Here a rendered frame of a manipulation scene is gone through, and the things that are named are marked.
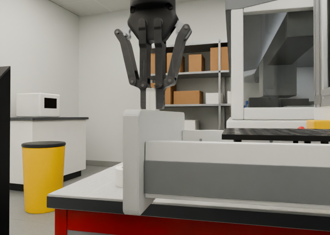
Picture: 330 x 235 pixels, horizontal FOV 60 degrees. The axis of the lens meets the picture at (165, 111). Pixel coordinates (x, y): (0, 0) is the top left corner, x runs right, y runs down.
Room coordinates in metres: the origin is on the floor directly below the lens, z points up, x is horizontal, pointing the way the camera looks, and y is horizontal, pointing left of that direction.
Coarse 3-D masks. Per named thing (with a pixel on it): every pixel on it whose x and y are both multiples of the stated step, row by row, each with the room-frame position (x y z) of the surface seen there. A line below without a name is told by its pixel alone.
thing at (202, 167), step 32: (160, 160) 0.30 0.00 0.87; (192, 160) 0.30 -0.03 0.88; (224, 160) 0.29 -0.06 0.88; (256, 160) 0.28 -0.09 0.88; (288, 160) 0.28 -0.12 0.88; (320, 160) 0.27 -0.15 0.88; (160, 192) 0.30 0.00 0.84; (192, 192) 0.29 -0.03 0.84; (224, 192) 0.29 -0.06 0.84; (256, 192) 0.28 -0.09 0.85; (288, 192) 0.27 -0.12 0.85; (320, 192) 0.27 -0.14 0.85
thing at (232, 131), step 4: (228, 128) 0.48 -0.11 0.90; (232, 128) 0.49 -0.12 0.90; (224, 132) 0.36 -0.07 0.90; (228, 132) 0.37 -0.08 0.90; (232, 132) 0.36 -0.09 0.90; (236, 132) 0.36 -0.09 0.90; (224, 136) 0.33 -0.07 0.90; (228, 136) 0.33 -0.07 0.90; (232, 136) 0.32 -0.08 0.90; (236, 136) 0.32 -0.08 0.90
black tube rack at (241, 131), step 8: (240, 128) 0.49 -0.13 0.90; (248, 128) 0.48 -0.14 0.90; (256, 128) 0.48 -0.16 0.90; (240, 136) 0.32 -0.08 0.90; (248, 136) 0.32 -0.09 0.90; (256, 136) 0.32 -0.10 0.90; (264, 136) 0.32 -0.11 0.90; (272, 136) 0.31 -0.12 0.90; (280, 136) 0.31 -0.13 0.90; (288, 136) 0.31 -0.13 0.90; (296, 136) 0.31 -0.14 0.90; (304, 136) 0.31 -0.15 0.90; (312, 136) 0.31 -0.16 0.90; (320, 136) 0.30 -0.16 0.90; (328, 136) 0.30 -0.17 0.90
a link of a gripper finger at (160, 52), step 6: (156, 18) 0.45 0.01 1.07; (156, 24) 0.45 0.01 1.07; (156, 30) 0.45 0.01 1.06; (156, 36) 0.45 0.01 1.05; (156, 42) 0.45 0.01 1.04; (162, 42) 0.45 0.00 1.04; (156, 48) 0.45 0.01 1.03; (162, 48) 0.45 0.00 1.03; (156, 54) 0.45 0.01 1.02; (162, 54) 0.45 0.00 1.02; (156, 60) 0.45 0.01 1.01; (162, 60) 0.45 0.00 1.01; (156, 66) 0.45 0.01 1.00; (162, 66) 0.45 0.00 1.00; (156, 72) 0.45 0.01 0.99; (162, 72) 0.45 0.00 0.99; (156, 78) 0.45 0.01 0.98; (162, 78) 0.45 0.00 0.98; (156, 84) 0.45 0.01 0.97; (162, 84) 0.45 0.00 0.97
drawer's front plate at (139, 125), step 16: (128, 112) 0.29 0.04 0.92; (144, 112) 0.31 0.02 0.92; (160, 112) 0.38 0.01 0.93; (176, 112) 0.49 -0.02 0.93; (128, 128) 0.29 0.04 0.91; (144, 128) 0.31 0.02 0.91; (160, 128) 0.38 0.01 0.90; (176, 128) 0.49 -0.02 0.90; (128, 144) 0.29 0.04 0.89; (144, 144) 0.31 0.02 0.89; (128, 160) 0.29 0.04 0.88; (128, 176) 0.29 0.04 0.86; (128, 192) 0.29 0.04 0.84; (128, 208) 0.29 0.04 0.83; (144, 208) 0.31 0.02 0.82
